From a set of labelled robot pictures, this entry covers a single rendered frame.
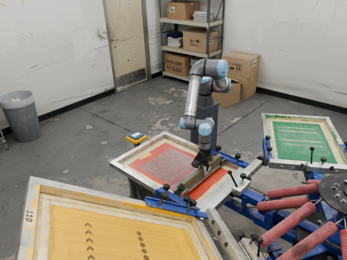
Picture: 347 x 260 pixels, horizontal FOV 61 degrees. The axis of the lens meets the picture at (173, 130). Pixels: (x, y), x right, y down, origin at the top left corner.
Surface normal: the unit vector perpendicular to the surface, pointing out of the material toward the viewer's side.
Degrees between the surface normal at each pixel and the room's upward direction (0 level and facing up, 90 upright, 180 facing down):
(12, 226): 0
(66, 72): 90
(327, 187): 0
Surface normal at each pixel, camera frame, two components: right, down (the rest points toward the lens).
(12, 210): -0.03, -0.87
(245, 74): -0.60, 0.41
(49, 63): 0.75, 0.31
